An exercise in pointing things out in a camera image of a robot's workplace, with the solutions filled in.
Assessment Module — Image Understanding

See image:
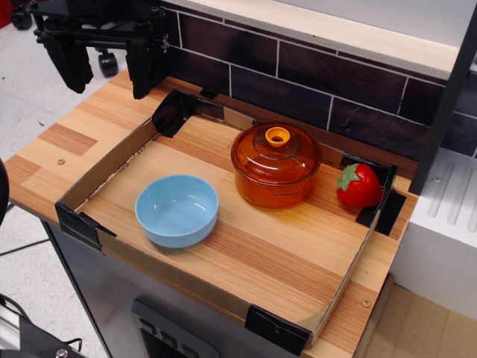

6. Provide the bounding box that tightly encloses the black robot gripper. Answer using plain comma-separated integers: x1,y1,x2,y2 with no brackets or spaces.
27,1,168,99

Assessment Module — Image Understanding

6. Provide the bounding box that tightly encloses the orange glass pot lid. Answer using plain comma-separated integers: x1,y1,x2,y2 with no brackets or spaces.
231,123,321,184

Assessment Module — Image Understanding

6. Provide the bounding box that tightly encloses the orange glass pot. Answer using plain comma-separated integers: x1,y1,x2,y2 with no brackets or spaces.
231,147,322,209

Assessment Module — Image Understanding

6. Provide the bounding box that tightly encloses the black office chair base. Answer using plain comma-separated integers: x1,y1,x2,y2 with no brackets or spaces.
9,1,119,78

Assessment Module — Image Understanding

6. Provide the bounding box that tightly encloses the light blue bowl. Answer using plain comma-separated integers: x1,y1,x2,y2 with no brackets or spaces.
135,175,219,248

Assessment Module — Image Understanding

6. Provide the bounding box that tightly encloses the grey oven control panel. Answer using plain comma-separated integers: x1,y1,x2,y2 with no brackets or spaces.
131,300,220,358

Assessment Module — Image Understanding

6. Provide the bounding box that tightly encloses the red toy strawberry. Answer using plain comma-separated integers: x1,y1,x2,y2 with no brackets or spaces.
336,163,383,207

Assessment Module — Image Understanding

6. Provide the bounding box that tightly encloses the cardboard fence with black tape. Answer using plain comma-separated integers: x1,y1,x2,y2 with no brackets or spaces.
54,90,415,357

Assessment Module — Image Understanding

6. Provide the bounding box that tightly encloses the white sink drainboard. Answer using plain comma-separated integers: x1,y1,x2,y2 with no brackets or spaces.
391,149,476,318

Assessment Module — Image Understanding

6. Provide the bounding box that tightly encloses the black cable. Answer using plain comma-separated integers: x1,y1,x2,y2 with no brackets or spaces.
0,238,83,354

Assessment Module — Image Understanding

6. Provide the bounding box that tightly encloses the black vertical post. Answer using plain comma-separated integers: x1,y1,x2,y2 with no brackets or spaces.
408,7,476,195

